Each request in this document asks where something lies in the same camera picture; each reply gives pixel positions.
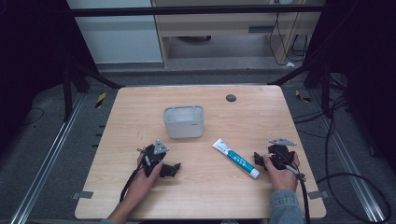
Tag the person's right hand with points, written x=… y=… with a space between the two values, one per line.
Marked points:
x=281 y=179

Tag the white cabinet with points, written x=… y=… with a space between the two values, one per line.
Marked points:
x=118 y=34

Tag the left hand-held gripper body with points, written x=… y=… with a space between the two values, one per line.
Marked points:
x=152 y=155

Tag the grey tape piece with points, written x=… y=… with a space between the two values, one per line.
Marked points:
x=82 y=195
x=318 y=194

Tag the light wooden desk furniture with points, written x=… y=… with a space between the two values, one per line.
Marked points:
x=224 y=25

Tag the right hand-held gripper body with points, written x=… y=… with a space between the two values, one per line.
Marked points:
x=280 y=154

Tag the black horizontal frame bar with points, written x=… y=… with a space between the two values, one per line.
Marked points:
x=193 y=11

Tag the white plastic container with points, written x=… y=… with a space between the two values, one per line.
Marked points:
x=183 y=123

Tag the black metal stand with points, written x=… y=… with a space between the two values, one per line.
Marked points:
x=325 y=90
x=67 y=90

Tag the yellow black hazard tape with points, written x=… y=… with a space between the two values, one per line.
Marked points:
x=100 y=100
x=302 y=97

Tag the aluminium floor rail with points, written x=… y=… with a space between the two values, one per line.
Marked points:
x=348 y=155
x=49 y=155

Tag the person's left hand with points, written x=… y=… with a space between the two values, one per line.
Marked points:
x=141 y=183

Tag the white and teal toothpaste tube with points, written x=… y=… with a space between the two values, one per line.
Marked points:
x=236 y=158

